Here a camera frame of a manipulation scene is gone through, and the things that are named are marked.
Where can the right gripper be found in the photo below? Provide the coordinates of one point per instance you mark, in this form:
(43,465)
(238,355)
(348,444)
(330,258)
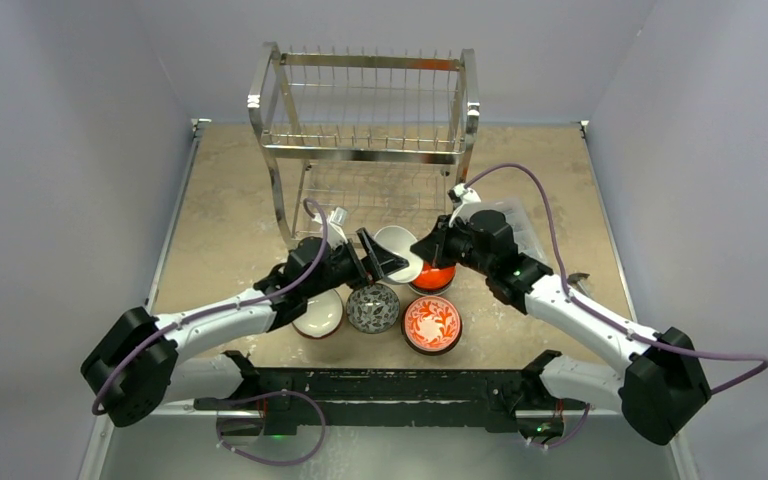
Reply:
(438,241)

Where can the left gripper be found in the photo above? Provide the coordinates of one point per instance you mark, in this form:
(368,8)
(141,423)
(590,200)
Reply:
(378,262)

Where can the grey leaf pattern bowl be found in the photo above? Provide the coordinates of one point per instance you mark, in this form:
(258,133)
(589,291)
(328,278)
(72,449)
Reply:
(373,309)

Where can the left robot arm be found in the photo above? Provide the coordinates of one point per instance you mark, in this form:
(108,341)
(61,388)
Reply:
(130,369)

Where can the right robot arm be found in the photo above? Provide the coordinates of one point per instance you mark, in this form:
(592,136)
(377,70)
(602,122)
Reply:
(653,379)

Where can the steel two-tier dish rack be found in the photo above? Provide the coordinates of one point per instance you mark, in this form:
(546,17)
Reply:
(383,135)

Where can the white red-rimmed bowl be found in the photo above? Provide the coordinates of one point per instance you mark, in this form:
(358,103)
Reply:
(324,316)

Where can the red floral pattern bowl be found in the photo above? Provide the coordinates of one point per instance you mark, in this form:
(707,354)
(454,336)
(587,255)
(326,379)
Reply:
(432,325)

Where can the clear plastic screw box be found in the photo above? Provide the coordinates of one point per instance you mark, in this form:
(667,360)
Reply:
(524,233)

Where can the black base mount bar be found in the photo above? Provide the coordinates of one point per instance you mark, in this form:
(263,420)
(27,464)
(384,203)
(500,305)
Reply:
(282,400)

